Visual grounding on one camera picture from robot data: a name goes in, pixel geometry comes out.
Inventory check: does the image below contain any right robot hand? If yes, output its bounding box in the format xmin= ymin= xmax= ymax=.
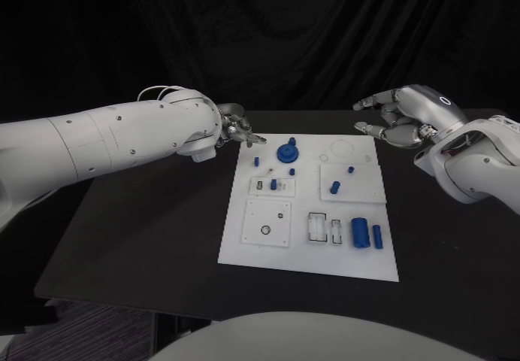
xmin=352 ymin=84 xmax=468 ymax=149

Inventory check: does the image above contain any white cable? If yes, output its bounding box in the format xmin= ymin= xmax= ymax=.
xmin=157 ymin=86 xmax=192 ymax=100
xmin=137 ymin=85 xmax=180 ymax=102

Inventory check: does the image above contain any white task board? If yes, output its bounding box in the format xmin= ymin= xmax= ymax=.
xmin=216 ymin=132 xmax=400 ymax=283

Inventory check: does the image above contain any blue gear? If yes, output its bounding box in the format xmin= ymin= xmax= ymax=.
xmin=277 ymin=143 xmax=301 ymax=164

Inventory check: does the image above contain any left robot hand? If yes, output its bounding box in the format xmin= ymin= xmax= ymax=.
xmin=215 ymin=102 xmax=269 ymax=149

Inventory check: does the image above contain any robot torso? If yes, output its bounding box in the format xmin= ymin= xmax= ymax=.
xmin=147 ymin=311 xmax=488 ymax=361

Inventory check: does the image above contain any large blue cylinder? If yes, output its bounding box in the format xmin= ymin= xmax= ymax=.
xmin=352 ymin=217 xmax=372 ymax=249

